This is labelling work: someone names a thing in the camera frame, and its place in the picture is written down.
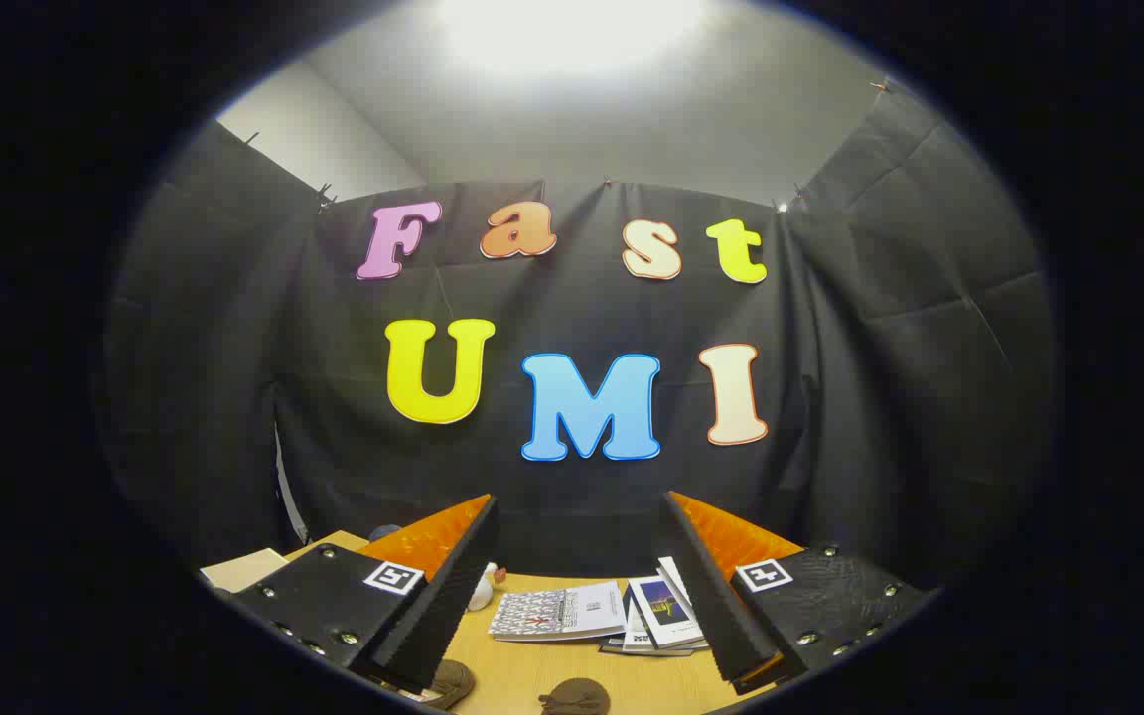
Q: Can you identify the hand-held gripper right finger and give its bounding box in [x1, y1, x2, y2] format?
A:
[661, 491, 935, 696]

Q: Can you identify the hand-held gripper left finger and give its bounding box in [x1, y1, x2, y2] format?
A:
[230, 494, 501, 696]

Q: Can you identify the brown suede shoe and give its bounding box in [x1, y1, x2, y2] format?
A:
[403, 658, 477, 711]
[538, 677, 613, 715]

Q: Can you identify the beige fabric storage box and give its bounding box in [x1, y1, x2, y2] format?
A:
[200, 546, 290, 594]

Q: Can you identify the white duck plush toy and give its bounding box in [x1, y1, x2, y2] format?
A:
[466, 562, 508, 612]

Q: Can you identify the white book blue picture cover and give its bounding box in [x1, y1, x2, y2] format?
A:
[629, 574, 707, 650]

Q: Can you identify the white book under stack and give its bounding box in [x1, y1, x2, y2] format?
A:
[621, 596, 654, 652]

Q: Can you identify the dark book under stack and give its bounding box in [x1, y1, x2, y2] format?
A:
[600, 636, 697, 658]

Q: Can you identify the grey patterned book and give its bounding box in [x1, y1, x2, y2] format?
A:
[489, 581, 628, 644]

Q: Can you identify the black backdrop cloth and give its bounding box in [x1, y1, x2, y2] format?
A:
[100, 79, 1060, 597]

